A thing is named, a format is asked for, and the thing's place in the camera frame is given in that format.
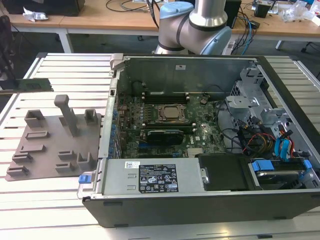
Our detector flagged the installed RAM stick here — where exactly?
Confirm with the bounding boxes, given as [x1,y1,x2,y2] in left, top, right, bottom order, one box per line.
[145,91,188,97]

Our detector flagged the wooden desk white frame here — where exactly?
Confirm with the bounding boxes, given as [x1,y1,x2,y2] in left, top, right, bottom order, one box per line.
[9,0,320,54]

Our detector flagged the silver metal drive cage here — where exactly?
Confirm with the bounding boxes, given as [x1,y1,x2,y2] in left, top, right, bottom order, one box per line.
[224,66,296,133]

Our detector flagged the grey power supply with label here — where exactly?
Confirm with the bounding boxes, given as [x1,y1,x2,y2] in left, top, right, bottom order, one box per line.
[99,157,205,196]

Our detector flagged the black RAM slot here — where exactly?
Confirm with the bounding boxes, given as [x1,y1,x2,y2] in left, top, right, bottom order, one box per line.
[141,98,190,105]

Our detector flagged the red yellow black wire bundle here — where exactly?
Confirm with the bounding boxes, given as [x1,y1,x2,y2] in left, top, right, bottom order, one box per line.
[239,126,276,156]

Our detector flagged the crumpled silver foil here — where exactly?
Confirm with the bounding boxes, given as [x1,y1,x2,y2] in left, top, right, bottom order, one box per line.
[22,6,49,23]

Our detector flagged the clear plastic bags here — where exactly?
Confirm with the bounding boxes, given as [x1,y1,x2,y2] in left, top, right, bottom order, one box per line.
[279,3,317,24]

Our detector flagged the large black box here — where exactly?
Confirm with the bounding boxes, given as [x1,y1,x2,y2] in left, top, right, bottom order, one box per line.
[4,0,86,17]

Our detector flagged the small silver heatsink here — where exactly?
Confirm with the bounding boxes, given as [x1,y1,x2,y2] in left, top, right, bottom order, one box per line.
[186,148,204,158]

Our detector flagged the small black cube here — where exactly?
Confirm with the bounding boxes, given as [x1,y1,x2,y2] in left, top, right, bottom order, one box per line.
[254,2,270,19]

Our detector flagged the grey case corner latch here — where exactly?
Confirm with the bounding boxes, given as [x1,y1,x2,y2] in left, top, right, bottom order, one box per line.
[109,53,125,72]

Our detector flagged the grey brown parts rack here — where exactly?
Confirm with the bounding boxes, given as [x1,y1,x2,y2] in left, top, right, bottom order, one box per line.
[4,93,105,181]

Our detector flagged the green RAM stick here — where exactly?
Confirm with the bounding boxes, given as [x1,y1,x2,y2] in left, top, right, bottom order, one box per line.
[0,77,54,95]

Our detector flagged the CPU socket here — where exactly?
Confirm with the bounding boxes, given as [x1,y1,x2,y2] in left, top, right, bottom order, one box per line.
[152,102,190,124]

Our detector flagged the silver topped CPU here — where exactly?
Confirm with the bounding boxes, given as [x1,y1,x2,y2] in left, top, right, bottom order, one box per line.
[162,106,181,119]

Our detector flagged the white power strip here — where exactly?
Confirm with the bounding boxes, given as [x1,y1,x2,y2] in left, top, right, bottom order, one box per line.
[223,39,237,55]

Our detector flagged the tall black box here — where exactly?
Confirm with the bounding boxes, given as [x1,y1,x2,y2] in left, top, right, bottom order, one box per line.
[224,0,243,29]

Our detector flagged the black graphics card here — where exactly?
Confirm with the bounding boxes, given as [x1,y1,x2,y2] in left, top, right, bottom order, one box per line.
[145,128,185,145]

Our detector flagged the hard disk in blue carrier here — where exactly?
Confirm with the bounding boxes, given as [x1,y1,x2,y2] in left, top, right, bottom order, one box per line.
[248,159,313,191]

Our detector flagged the blue flat data wire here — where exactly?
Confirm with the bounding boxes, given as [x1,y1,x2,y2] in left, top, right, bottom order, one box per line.
[283,138,296,161]
[274,137,288,161]

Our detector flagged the blue cable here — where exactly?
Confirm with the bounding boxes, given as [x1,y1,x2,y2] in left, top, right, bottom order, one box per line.
[246,18,254,55]

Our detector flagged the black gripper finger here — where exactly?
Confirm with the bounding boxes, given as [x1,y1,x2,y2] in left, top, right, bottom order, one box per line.
[0,79,20,91]

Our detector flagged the green motherboard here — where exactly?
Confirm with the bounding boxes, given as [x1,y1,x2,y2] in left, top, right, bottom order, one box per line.
[116,93,227,159]

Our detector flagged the black open PC case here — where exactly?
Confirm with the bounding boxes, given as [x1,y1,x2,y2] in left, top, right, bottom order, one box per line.
[77,53,320,229]

